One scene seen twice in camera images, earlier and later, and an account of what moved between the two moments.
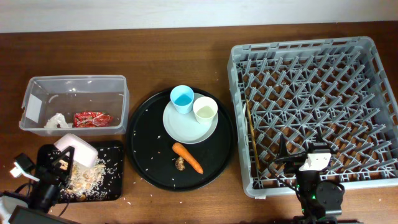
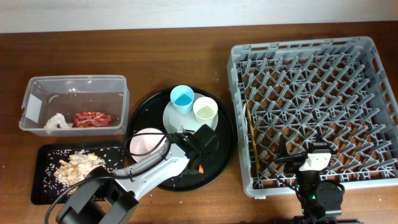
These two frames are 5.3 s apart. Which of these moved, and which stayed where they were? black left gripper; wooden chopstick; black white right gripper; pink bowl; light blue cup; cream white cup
Moved: pink bowl; black left gripper
Stayed: wooden chopstick; black white right gripper; cream white cup; light blue cup
